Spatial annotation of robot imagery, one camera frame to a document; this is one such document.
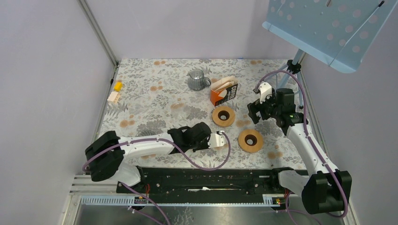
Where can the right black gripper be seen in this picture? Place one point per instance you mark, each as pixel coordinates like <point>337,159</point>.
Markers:
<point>256,107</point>

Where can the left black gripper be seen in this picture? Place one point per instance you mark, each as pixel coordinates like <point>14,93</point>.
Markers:
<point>207,139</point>

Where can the wooden ring holder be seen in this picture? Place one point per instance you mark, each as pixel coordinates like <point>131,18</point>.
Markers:
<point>223,116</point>
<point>250,141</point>

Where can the orange coffee filter box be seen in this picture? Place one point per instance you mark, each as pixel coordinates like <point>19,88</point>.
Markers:
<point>223,96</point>

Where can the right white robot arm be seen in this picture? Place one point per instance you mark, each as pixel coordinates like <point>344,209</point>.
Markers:
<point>326,189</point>

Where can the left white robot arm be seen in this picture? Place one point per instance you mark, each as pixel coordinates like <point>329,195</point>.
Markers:
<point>107,156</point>

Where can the paper coffee filters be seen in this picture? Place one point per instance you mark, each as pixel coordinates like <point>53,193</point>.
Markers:
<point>223,83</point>

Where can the grey glass pitcher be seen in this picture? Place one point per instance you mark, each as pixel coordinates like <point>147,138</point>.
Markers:
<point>197,81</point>

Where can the floral tablecloth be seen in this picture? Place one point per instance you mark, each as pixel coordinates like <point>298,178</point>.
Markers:
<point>155,97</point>

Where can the beige wooden block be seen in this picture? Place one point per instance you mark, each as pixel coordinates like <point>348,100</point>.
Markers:
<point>113,97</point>

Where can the yellow block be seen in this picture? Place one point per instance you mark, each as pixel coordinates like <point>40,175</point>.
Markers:
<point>118,86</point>

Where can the blue perforated stand tray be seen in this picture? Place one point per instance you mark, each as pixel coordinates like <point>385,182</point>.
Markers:
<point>335,32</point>

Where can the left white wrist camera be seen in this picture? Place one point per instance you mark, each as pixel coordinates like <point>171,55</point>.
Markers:
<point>217,139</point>

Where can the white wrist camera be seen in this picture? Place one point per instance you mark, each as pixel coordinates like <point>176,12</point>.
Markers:
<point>265,91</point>
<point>217,139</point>

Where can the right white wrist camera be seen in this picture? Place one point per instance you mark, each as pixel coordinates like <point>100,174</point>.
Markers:
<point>265,91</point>

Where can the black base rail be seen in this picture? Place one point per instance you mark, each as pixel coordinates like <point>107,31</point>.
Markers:
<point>175,185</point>

